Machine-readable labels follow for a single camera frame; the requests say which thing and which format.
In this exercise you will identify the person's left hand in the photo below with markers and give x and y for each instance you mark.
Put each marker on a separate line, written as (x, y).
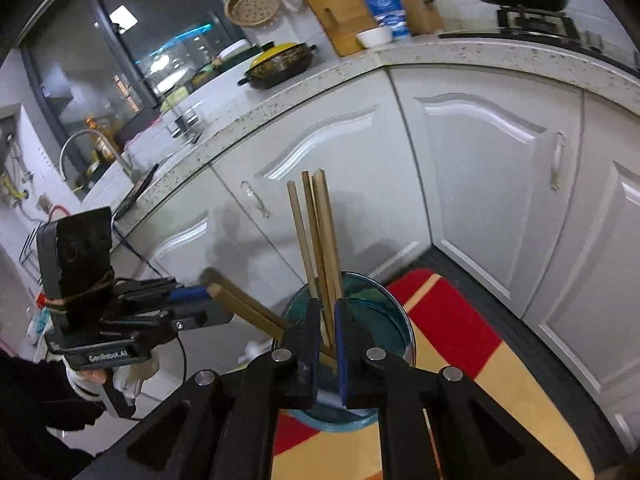
(142, 367)

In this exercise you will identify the blue and white packet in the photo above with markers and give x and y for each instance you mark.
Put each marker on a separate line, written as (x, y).
(387, 12)

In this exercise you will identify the metal faucet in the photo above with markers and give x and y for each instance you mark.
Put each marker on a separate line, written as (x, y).
(90, 135)

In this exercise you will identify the gas stove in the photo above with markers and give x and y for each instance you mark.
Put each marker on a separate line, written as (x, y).
(535, 20)

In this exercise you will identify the speckled stone countertop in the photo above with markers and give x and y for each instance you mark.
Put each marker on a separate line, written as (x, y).
(300, 90)

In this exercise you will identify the wooden cutting board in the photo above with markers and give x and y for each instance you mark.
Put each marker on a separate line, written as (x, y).
(340, 15)

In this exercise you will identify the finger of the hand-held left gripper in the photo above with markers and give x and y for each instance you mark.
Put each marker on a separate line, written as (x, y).
(200, 320)
(187, 293)

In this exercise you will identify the printed blanket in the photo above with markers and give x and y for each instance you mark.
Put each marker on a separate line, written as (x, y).
(450, 320)

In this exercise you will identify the dark wooden chopstick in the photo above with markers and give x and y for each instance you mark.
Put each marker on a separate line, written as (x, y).
(245, 313)
(240, 296)

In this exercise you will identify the person's left forearm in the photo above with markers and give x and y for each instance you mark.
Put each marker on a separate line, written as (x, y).
(35, 410)

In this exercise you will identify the light wooden chopstick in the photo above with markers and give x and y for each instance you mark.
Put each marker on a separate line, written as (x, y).
(322, 210)
(311, 210)
(302, 240)
(329, 210)

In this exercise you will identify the round bamboo basket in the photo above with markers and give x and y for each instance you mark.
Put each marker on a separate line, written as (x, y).
(252, 5)

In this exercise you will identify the black flat tray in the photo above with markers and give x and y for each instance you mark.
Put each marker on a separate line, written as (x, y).
(137, 190)

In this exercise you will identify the small white bowl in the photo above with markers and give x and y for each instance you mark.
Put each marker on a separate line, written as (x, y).
(375, 36)

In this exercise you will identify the teal and white utensil holder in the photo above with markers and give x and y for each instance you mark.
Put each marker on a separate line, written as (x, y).
(380, 320)

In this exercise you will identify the yellow lidded black pan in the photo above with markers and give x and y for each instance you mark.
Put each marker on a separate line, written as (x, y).
(280, 62)

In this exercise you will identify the kitchen window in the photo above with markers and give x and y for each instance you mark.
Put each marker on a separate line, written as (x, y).
(125, 60)

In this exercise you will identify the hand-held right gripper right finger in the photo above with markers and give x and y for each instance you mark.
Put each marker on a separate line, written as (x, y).
(342, 355)

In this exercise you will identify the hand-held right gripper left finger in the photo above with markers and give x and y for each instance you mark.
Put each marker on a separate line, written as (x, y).
(311, 355)

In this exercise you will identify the white cabinet door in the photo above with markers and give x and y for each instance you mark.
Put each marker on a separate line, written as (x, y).
(600, 285)
(165, 240)
(325, 160)
(480, 185)

